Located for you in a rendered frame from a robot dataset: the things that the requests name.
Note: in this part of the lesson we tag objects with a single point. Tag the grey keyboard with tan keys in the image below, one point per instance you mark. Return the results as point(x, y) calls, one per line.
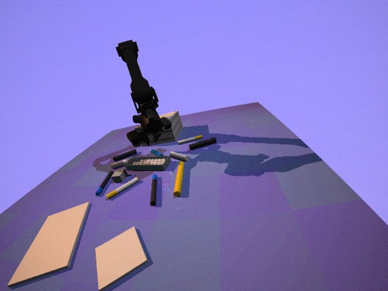
point(148, 163)

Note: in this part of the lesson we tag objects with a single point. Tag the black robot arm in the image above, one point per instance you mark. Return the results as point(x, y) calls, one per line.
point(142, 93)

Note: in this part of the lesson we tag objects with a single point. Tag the black cylinder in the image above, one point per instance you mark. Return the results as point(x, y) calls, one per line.
point(202, 143)
point(123, 155)

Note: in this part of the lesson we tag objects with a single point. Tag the black marker with blue cap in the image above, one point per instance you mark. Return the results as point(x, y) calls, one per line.
point(153, 191)
point(104, 183)

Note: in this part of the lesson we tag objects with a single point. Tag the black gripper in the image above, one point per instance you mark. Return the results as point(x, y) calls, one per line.
point(141, 136)

